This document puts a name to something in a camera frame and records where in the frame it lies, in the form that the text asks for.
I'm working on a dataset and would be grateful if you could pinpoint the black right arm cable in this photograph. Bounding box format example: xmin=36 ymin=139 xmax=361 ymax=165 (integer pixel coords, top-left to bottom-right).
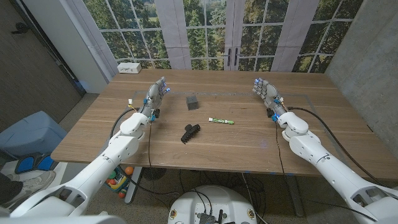
xmin=287 ymin=106 xmax=388 ymax=188

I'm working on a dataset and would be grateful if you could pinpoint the black door handle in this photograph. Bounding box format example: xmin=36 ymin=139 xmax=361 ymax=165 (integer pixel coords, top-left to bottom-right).
xmin=11 ymin=22 xmax=30 ymax=35

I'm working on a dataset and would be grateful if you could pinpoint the basket of colourful toys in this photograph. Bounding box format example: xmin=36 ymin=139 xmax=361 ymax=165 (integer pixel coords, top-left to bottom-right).
xmin=104 ymin=166 xmax=131 ymax=199

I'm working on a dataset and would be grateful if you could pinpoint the blue plastic bin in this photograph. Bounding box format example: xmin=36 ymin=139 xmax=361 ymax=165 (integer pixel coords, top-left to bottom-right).
xmin=0 ymin=111 xmax=68 ymax=159

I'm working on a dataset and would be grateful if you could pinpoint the black cube block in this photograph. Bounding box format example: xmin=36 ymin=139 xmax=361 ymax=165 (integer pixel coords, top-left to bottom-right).
xmin=186 ymin=95 xmax=199 ymax=111

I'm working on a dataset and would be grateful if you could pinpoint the grey sneaker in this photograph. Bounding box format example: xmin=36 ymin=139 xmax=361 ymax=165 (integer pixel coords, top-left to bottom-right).
xmin=2 ymin=170 xmax=57 ymax=207

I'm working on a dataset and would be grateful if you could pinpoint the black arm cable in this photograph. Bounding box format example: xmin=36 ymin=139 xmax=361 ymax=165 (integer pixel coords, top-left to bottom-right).
xmin=109 ymin=107 xmax=141 ymax=140
xmin=287 ymin=106 xmax=388 ymax=188

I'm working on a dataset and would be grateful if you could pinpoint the grey table leg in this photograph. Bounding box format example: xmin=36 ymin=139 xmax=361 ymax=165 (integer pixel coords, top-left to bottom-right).
xmin=124 ymin=166 xmax=144 ymax=205
xmin=285 ymin=175 xmax=306 ymax=218

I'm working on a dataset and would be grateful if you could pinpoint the dark trouser leg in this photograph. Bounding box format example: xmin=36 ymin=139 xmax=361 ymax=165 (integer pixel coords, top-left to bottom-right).
xmin=0 ymin=172 xmax=24 ymax=205

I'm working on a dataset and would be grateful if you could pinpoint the black round floor base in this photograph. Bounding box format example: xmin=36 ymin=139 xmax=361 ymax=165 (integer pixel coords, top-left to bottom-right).
xmin=142 ymin=167 xmax=167 ymax=181

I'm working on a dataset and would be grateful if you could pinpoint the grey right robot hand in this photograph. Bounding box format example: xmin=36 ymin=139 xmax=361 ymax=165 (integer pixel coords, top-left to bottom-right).
xmin=252 ymin=77 xmax=289 ymax=118

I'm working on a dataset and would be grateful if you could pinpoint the white power outlet box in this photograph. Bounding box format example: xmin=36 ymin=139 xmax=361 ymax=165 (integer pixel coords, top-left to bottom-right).
xmin=117 ymin=62 xmax=142 ymax=75

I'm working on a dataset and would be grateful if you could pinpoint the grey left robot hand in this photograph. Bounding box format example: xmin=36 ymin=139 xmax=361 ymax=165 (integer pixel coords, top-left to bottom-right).
xmin=139 ymin=77 xmax=171 ymax=118

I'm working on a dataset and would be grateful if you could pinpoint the printed window forest backdrop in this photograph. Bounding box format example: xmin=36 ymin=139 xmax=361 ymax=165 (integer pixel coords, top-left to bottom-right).
xmin=67 ymin=0 xmax=364 ymax=74

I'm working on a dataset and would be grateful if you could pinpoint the white robot torso base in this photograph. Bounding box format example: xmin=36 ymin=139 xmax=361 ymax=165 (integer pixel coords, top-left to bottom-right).
xmin=167 ymin=185 xmax=258 ymax=224

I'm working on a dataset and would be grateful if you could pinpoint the blue foot pedal unit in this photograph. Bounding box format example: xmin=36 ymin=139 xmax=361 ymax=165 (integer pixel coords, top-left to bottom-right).
xmin=14 ymin=153 xmax=58 ymax=175

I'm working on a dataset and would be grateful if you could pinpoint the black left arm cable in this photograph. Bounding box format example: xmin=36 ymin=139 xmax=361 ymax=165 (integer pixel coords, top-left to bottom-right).
xmin=109 ymin=107 xmax=141 ymax=140

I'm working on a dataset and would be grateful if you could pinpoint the black ridged plastic part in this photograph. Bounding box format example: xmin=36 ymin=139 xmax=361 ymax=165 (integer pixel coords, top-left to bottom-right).
xmin=180 ymin=123 xmax=201 ymax=145

